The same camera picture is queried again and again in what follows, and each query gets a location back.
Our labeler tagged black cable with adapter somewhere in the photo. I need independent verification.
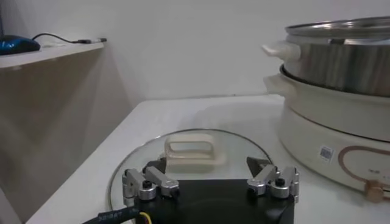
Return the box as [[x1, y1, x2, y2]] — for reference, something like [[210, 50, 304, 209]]
[[31, 32, 108, 45]]

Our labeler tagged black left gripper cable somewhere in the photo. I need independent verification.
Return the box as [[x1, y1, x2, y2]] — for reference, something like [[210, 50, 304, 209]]
[[81, 206, 153, 224]]

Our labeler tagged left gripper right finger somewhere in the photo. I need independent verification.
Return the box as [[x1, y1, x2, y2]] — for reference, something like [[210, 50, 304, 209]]
[[246, 156, 300, 203]]

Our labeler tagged white electric cooker base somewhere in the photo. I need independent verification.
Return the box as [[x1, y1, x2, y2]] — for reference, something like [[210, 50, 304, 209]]
[[263, 65, 390, 204]]

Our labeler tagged steel perforated steamer basket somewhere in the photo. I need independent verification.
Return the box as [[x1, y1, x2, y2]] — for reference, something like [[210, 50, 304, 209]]
[[261, 16, 390, 99]]

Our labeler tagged white side desk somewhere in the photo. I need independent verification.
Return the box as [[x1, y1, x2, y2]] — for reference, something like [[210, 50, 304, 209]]
[[0, 40, 106, 72]]

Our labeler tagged glass lid with cream handle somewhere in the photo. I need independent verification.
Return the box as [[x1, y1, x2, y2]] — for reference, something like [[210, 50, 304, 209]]
[[108, 128, 274, 214]]

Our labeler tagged blue computer mouse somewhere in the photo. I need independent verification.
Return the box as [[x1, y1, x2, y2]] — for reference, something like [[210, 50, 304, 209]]
[[0, 34, 41, 57]]

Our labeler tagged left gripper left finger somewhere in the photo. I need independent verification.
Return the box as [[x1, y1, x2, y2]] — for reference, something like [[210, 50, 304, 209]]
[[121, 156, 180, 208]]

